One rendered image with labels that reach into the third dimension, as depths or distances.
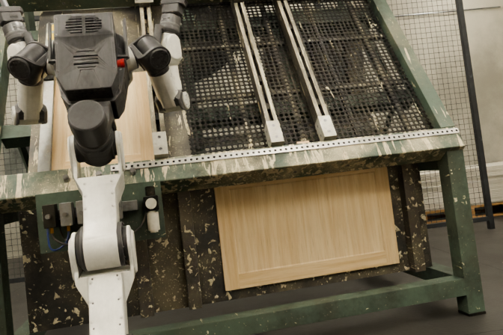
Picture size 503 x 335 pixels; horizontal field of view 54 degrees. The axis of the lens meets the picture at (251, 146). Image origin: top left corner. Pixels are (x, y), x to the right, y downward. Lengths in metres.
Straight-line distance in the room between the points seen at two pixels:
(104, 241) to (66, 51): 0.65
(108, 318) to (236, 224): 0.97
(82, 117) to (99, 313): 0.60
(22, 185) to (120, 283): 0.75
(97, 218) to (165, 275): 0.83
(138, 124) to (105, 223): 0.80
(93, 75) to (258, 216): 1.10
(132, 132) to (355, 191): 1.14
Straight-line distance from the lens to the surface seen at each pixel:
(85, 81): 1.75
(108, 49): 1.78
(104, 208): 1.67
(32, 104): 2.08
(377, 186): 2.60
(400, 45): 2.91
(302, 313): 2.30
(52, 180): 2.20
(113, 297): 1.64
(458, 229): 2.57
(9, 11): 2.30
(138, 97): 2.45
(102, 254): 1.62
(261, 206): 2.41
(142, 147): 2.26
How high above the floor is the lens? 0.80
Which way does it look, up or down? 3 degrees up
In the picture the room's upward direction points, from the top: 7 degrees counter-clockwise
